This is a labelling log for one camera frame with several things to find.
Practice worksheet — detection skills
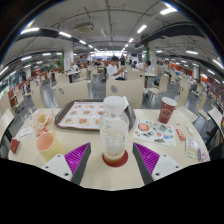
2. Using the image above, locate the person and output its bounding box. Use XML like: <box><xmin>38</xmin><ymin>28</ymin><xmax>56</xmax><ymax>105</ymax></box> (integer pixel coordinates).
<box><xmin>142</xmin><ymin>59</ymin><xmax>153</xmax><ymax>75</ymax></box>
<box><xmin>107</xmin><ymin>55</ymin><xmax>127</xmax><ymax>81</ymax></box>

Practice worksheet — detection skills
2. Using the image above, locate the group of ceiling lights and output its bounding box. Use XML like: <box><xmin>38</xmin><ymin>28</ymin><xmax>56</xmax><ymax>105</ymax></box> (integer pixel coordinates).
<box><xmin>0</xmin><ymin>6</ymin><xmax>224</xmax><ymax>85</ymax></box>

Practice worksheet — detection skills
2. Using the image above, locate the beige chair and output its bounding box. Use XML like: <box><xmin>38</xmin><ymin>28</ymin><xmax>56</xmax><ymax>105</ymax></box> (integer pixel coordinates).
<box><xmin>105</xmin><ymin>78</ymin><xmax>145</xmax><ymax>110</ymax></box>
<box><xmin>54</xmin><ymin>81</ymin><xmax>90</xmax><ymax>109</ymax></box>

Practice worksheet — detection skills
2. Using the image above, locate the flat round red coaster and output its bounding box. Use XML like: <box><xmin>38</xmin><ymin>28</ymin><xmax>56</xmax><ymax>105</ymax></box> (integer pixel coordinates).
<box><xmin>101</xmin><ymin>149</ymin><xmax>130</xmax><ymax>168</ymax></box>

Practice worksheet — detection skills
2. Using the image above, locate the clear plastic packet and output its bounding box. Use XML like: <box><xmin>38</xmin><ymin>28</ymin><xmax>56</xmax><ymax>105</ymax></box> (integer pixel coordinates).
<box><xmin>184</xmin><ymin>137</ymin><xmax>201</xmax><ymax>160</ymax></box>

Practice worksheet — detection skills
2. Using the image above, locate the group of beige chairs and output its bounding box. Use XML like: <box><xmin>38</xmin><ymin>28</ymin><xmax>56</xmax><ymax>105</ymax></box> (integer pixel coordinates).
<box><xmin>0</xmin><ymin>68</ymin><xmax>224</xmax><ymax>141</ymax></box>

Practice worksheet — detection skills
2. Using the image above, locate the white paper card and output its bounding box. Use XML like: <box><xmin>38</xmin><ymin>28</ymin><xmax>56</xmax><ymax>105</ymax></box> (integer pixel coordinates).
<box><xmin>18</xmin><ymin>125</ymin><xmax>35</xmax><ymax>139</ymax></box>

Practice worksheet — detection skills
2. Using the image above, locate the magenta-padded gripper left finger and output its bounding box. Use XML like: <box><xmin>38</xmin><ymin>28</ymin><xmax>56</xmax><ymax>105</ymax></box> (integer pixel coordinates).
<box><xmin>41</xmin><ymin>142</ymin><xmax>92</xmax><ymax>186</ymax></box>

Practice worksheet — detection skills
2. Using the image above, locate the small red sauce packet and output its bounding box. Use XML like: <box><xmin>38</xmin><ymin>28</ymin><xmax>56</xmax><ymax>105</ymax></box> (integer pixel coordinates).
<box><xmin>175</xmin><ymin>128</ymin><xmax>187</xmax><ymax>142</ymax></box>

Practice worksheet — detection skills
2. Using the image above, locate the colourful printed leaflet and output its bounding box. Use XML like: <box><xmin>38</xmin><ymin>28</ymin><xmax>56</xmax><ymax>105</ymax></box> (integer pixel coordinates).
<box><xmin>132</xmin><ymin>118</ymin><xmax>177</xmax><ymax>148</ymax></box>

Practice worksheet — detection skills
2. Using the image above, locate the red paper cup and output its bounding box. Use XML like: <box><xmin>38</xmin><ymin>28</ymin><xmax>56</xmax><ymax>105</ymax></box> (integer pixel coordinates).
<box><xmin>158</xmin><ymin>96</ymin><xmax>178</xmax><ymax>125</ymax></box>

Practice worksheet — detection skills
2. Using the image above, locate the pale yellow cup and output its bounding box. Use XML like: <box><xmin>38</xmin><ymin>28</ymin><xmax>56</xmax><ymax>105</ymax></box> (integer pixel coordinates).
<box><xmin>35</xmin><ymin>130</ymin><xmax>66</xmax><ymax>163</ymax></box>

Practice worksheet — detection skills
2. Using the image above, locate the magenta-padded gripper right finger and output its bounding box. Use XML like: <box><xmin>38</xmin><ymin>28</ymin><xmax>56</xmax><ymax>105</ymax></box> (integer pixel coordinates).
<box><xmin>132</xmin><ymin>142</ymin><xmax>184</xmax><ymax>186</ymax></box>

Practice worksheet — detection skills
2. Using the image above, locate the crumpled food wrapper bag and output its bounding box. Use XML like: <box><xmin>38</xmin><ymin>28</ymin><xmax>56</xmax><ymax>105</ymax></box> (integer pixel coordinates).
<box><xmin>29</xmin><ymin>109</ymin><xmax>56</xmax><ymax>137</ymax></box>

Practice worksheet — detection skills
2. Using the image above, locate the dark tray with menu paper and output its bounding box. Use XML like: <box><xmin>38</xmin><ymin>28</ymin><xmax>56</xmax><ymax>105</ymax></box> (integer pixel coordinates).
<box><xmin>54</xmin><ymin>99</ymin><xmax>137</xmax><ymax>131</ymax></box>

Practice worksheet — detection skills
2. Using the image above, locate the clear plastic bottle white cap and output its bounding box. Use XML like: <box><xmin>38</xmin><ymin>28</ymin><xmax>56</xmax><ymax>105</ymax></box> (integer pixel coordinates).
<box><xmin>99</xmin><ymin>95</ymin><xmax>130</xmax><ymax>165</ymax></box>

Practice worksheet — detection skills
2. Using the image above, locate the ceiling air conditioner unit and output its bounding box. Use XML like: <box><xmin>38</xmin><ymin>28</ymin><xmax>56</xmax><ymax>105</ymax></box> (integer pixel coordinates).
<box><xmin>73</xmin><ymin>21</ymin><xmax>96</xmax><ymax>34</ymax></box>

